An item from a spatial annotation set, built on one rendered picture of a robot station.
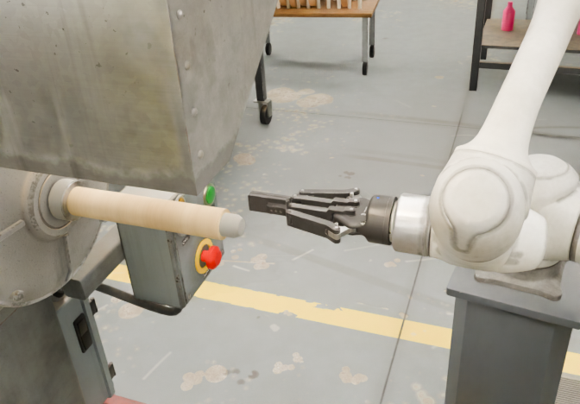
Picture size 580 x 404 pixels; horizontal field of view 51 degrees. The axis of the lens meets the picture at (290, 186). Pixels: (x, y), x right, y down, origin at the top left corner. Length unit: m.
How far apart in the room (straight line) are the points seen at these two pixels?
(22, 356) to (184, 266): 0.27
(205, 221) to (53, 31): 0.27
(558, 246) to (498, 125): 0.60
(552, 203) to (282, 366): 1.20
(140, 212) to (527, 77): 0.50
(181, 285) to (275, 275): 1.57
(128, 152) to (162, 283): 0.62
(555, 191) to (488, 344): 0.40
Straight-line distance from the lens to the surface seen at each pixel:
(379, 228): 0.90
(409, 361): 2.21
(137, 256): 1.01
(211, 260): 1.02
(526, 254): 0.88
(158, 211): 0.64
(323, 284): 2.49
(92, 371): 1.22
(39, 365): 1.04
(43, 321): 1.02
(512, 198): 0.70
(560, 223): 1.32
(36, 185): 0.69
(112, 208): 0.66
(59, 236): 0.74
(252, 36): 0.46
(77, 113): 0.42
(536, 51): 0.90
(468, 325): 1.47
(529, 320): 1.42
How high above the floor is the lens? 1.59
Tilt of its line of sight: 30 degrees down
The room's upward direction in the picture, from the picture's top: 4 degrees counter-clockwise
